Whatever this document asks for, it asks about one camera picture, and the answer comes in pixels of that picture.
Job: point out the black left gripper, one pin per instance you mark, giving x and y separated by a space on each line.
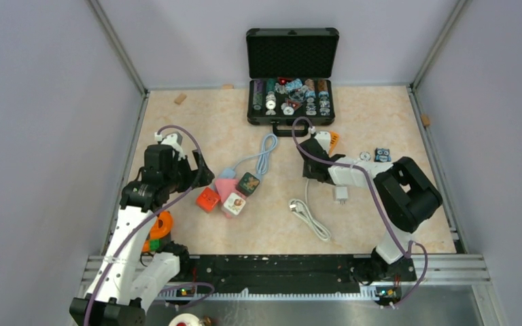
192 174

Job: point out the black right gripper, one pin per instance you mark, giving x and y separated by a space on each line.
306 172

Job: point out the pink triangular power strip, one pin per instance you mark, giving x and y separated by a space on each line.
224 187

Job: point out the red cube socket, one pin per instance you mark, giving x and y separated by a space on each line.
207 200

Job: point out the white USB charger adapter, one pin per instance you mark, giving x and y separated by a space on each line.
341 194

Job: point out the orange power strip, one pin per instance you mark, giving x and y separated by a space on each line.
334 138

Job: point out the dark green cube socket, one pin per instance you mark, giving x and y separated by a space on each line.
247 184

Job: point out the white cube socket tiger print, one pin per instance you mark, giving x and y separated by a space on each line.
233 205

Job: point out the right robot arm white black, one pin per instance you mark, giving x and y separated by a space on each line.
402 193

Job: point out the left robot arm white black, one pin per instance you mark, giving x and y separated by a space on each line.
117 296

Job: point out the light blue power strip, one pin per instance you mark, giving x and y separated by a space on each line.
227 173

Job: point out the small white round disc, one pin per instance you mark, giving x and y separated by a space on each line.
365 156

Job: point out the orange tape roll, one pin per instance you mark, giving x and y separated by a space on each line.
160 233

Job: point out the blue owl figure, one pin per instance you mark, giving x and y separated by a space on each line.
382 155

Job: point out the wooden block left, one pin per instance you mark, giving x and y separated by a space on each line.
180 98

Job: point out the black open carrying case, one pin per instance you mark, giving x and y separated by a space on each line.
290 71

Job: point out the wooden block right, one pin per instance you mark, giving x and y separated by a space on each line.
425 120

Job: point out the red white emergency button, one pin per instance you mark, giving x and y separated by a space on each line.
188 319

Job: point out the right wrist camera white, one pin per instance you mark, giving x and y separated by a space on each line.
323 139

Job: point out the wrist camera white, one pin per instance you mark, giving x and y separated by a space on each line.
323 139
174 140

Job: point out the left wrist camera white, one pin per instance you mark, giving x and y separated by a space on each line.
174 140

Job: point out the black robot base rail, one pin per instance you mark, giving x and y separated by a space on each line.
293 274

